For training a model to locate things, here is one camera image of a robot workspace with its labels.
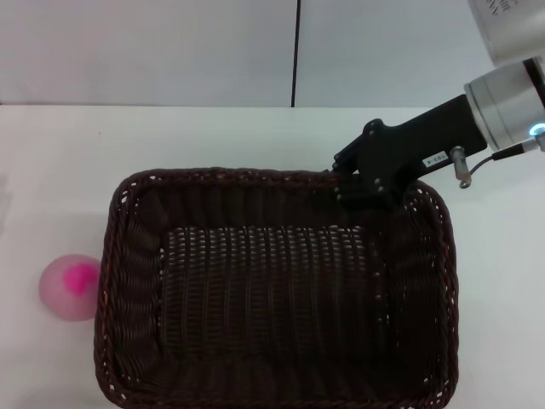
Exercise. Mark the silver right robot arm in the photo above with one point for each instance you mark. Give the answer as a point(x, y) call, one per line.
point(502, 98)

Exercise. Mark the dark brown woven wicker basket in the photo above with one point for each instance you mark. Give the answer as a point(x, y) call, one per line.
point(264, 298)

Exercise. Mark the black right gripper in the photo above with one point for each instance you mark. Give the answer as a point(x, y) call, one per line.
point(409, 145)

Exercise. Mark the black wall panel joint strip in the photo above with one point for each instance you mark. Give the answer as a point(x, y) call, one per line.
point(295, 51)

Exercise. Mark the silver plug on right gripper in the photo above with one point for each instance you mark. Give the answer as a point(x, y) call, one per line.
point(460, 166)

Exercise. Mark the pink peach toy ball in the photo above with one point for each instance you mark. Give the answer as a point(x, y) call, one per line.
point(64, 294)

